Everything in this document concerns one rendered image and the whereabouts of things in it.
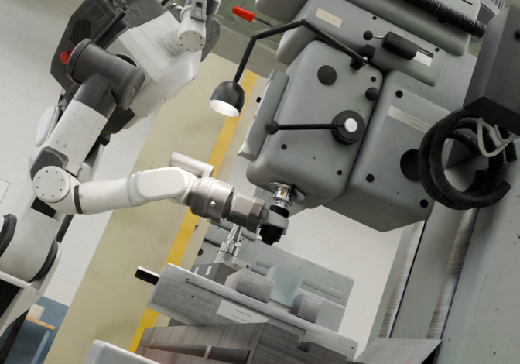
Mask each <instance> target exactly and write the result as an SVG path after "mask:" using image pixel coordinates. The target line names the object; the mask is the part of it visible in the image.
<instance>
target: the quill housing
mask: <svg viewBox="0 0 520 364"><path fill-rule="evenodd" d="M351 59H352V58H351V57H349V56H348V55H347V54H346V53H344V52H342V51H341V50H339V49H337V48H335V47H333V46H331V45H329V44H327V43H325V42H322V41H319V40H315V41H313V42H311V43H309V44H308V45H307V46H306V47H305V49H304V50H303V51H302V52H301V53H300V54H299V56H298V57H297V58H296V59H295V60H294V61H293V62H292V63H291V64H290V66H289V67H288V69H287V70H286V74H287V75H289V81H288V83H287V85H286V89H285V90H284V93H283V95H282V98H281V101H280V102H279V106H278V108H277V110H276V113H275V116H274V118H273V121H276V122H277V123H278V125H285V124H331V122H332V120H333V119H334V117H335V116H336V115H338V114H339V113H341V112H342V111H345V110H351V111H355V112H357V113H358V114H359V115H360V116H361V117H362V118H363V119H364V123H365V131H366V128H367V126H368V123H369V120H370V117H371V113H372V111H373V109H374V106H375V102H376V100H377V99H376V100H375V101H369V100H368V99H367V98H366V96H365V92H366V90H367V89H368V88H370V87H375V88H377V89H378V91H380V89H381V86H382V82H383V76H382V73H381V71H380V70H379V69H377V68H376V67H373V66H372V65H370V64H367V65H366V66H363V67H362V68H361V69H359V70H356V69H354V68H353V67H350V62H351ZM362 139H363V137H362V138H361V139H360V140H358V141H357V142H355V143H354V144H351V145H344V144H342V143H339V142H338V141H337V140H336V139H335V138H334V137H333V135H332V132H331V129H312V130H278V132H277V133H276V134H274V135H269V134H267V136H266V137H265V141H264V143H263V145H262V148H261V151H260V153H259V155H258V158H257V159H255V160H254V161H250V162H249V164H248V167H247V170H246V177H247V179H248V181H249V182H250V183H251V184H253V185H255V186H257V187H260V188H261V189H264V190H266V191H268V192H271V193H273V194H274V193H275V192H274V191H273V190H271V189H270V188H269V182H270V181H273V180H276V181H281V182H284V183H287V184H291V185H293V184H295V185H296V187H297V188H299V189H300V190H301V191H303V192H304V193H305V195H306V197H305V199H304V200H301V201H298V200H295V202H294V203H295V204H297V205H299V206H301V207H304V208H307V209H314V208H317V207H319V206H321V205H322V204H325V203H327V202H328V201H331V200H333V199H335V198H337V197H339V196H341V195H342V194H343V192H344V190H345V187H346V185H347V182H348V179H349V176H350V174H351V170H352V168H353V165H354V161H355V159H356V157H357V154H358V150H359V148H360V145H361V142H362Z"/></svg>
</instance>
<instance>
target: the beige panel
mask: <svg viewBox="0 0 520 364"><path fill-rule="evenodd" d="M237 69H238V65H237V64H234V63H232V62H231V61H229V60H225V59H224V58H222V57H219V56H218V55H216V54H214V53H212V52H210V53H209V54H208V55H207V57H206V58H205V59H204V61H203V62H200V68H199V73H198V75H197V76H196V77H195V79H194V80H192V81H191V82H190V83H189V84H188V85H187V86H186V87H185V88H184V89H183V90H182V91H181V92H180V93H178V94H177V96H176V97H175V96H174V97H173V98H172V99H170V100H169V101H168V102H167V103H165V104H164V105H162V106H161V107H160V109H159V111H158V113H157V116H156V118H155V120H154V122H153V124H152V127H151V129H150V130H149V134H148V135H147V137H146V139H145V142H144V144H143V146H142V148H141V151H140V153H139V155H138V157H137V160H136V161H135V164H134V166H133V168H132V171H131V173H130V174H129V177H130V176H131V175H132V174H135V173H137V172H139V171H144V170H154V169H160V168H166V167H169V160H170V157H171V156H172V154H173V152H176V153H179V154H182V155H184V156H188V157H190V158H192V159H195V160H199V161H200V162H203V163H206V164H209V165H211V166H213V167H214V172H213V174H212V178H214V179H216V180H220V181H222V182H226V183H227V182H228V178H229V176H230V174H231V171H232V169H233V166H234V163H235V161H236V159H237V157H238V155H237V154H238V150H239V148H240V146H241V144H242V143H243V142H244V140H245V137H246V135H247V132H248V129H249V127H250V125H251V122H252V119H253V117H254V115H255V113H256V110H257V108H258V105H259V103H258V102H256V98H257V97H258V96H259V97H262V95H263V93H264V91H265V88H266V82H267V80H268V79H266V78H264V77H262V76H259V75H257V74H255V73H253V72H251V71H249V70H247V69H244V71H243V73H242V75H241V78H240V81H239V82H238V84H240V85H241V87H242V88H243V90H244V91H245V104H244V107H243V109H242V110H241V114H240V115H239V116H238V117H229V116H226V115H222V114H221V113H219V112H216V111H215V110H213V109H212V107H210V106H209V104H208V102H209V100H210V96H211V95H212V93H213V90H214V89H215V88H216V87H217V86H218V85H219V83H221V82H222V81H233V79H234V76H235V74H236V71H237ZM209 225H210V223H208V222H207V219H206V218H202V217H200V216H198V215H194V214H192V213H191V210H190V207H188V206H182V205H180V204H174V203H172V202H171V201H170V200H169V199H165V200H159V201H150V202H149V203H146V204H144V205H143V206H138V207H131V208H121V209H115V210H113V212H112V214H111V217H110V218H109V220H108V223H107V225H106V227H105V229H104V232H103V234H102V236H101V239H100V241H99V243H98V244H97V247H96V249H95V251H94V254H93V256H92V258H91V261H90V262H89V264H88V267H87V269H86V271H85V273H84V276H83V278H82V280H81V282H80V285H79V287H78V288H77V291H76V293H75V295H74V298H73V300H72V302H71V304H70V306H69V308H68V311H67V313H66V315H65V317H64V319H63V322H62V324H61V326H60V329H59V331H58V332H57V334H56V337H55V339H54V341H53V344H52V345H51V348H50V350H49V352H48V354H47V357H46V359H45V361H44V363H43V364H82V362H83V361H84V358H85V355H86V354H87V350H88V349H89V347H90V345H91V343H92V342H93V341H94V340H99V341H103V342H107V343H110V344H112V345H115V346H118V347H119V348H122V349H125V350H127V351H130V352H133V353H135V350H136V349H137V346H138V344H139V341H140V339H141V337H142V334H143V332H144V330H145V328H151V327H167V326H168V324H169V321H170V317H167V316H165V315H163V314H160V313H158V312H155V311H153V310H150V309H148V308H146V306H145V305H146V303H147V301H148V299H149V295H150V294H151V292H152V288H153V287H154V285H153V284H150V283H148V282H145V281H144V280H140V279H138V278H136V277H135V273H136V270H137V269H138V267H139V266H140V267H142V268H144V269H146V270H149V271H152V272H154V273H157V274H159V273H160V271H161V270H162V269H163V268H164V267H165V266H166V265H167V264H168V263H171V264H173V265H174V266H178V267H180V268H182V269H184V270H187V271H190V270H191V267H192V265H193V264H194V261H195V259H196V257H197V253H198V252H199V250H200V247H201V244H202V242H203V240H204V236H205V235H206V233H207V230H208V227H209Z"/></svg>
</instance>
